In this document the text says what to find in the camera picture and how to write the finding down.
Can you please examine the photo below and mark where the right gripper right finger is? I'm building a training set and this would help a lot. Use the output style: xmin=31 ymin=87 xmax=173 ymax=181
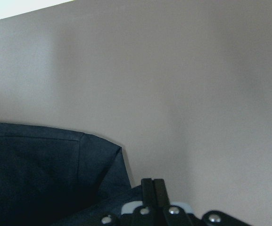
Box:
xmin=153 ymin=179 xmax=195 ymax=226

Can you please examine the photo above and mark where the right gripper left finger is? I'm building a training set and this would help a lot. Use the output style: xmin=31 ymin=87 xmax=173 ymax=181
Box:
xmin=120 ymin=178 xmax=157 ymax=226

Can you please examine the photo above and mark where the black printed t-shirt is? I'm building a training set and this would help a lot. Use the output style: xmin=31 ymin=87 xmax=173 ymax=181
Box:
xmin=0 ymin=123 xmax=142 ymax=226

